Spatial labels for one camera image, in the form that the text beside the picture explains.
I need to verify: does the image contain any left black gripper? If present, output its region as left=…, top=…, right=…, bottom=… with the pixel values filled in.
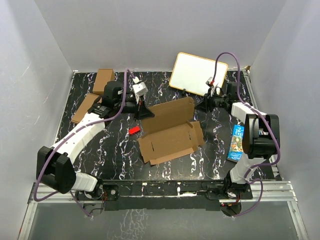
left=114, top=93, right=155, bottom=122

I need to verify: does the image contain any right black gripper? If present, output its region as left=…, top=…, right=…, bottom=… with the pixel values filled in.
left=195, top=88, right=230, bottom=113

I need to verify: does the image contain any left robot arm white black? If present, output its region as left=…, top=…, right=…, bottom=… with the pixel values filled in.
left=36, top=77, right=155, bottom=200

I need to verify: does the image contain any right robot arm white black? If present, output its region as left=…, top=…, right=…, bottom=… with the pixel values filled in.
left=195, top=79, right=280, bottom=199

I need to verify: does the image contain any folded cardboard box upright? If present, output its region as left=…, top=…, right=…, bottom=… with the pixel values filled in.
left=92, top=68, right=115, bottom=95

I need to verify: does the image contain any flat cardboard box stack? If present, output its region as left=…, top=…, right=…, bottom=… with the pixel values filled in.
left=71, top=93, right=99, bottom=124

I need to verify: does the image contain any red rectangular block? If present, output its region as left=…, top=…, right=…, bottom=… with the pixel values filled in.
left=128, top=126, right=141, bottom=135

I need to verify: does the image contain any blue treehouse book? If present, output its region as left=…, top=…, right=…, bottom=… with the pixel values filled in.
left=227, top=125, right=244, bottom=163

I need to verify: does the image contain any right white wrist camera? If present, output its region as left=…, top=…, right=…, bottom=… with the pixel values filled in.
left=205, top=76, right=221, bottom=97

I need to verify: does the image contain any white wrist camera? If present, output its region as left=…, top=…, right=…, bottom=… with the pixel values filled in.
left=132, top=81, right=148, bottom=104
left=205, top=76, right=221, bottom=97

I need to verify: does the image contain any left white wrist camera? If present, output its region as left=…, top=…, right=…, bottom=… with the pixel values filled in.
left=132, top=81, right=148, bottom=104

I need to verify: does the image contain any small whiteboard with wooden frame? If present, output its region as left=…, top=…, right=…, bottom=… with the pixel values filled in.
left=169, top=52, right=229, bottom=96

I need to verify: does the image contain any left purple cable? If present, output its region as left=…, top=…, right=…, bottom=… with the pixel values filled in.
left=33, top=68, right=140, bottom=221

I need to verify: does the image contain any purple cable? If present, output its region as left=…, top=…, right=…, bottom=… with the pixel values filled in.
left=33, top=68, right=140, bottom=221
left=211, top=51, right=281, bottom=221

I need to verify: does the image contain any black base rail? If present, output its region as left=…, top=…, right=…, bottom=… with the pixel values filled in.
left=75, top=180, right=253, bottom=211

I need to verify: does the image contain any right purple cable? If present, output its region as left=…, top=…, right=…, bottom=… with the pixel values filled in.
left=211, top=51, right=281, bottom=221

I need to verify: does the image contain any aluminium frame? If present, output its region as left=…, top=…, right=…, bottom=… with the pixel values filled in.
left=18, top=181, right=308, bottom=240

